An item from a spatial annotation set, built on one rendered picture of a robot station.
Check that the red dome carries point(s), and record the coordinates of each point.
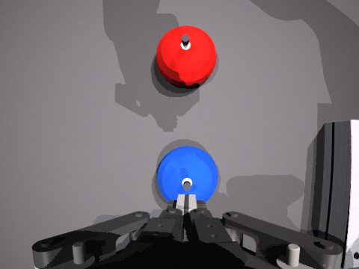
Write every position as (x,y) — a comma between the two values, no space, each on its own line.
(185,63)

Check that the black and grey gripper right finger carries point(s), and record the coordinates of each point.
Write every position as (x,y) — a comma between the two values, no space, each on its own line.
(222,240)

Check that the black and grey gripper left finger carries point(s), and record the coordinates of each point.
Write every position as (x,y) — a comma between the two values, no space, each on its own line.
(85,247)

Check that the blue dome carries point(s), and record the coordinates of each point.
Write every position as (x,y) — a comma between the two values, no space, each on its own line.
(187,170)

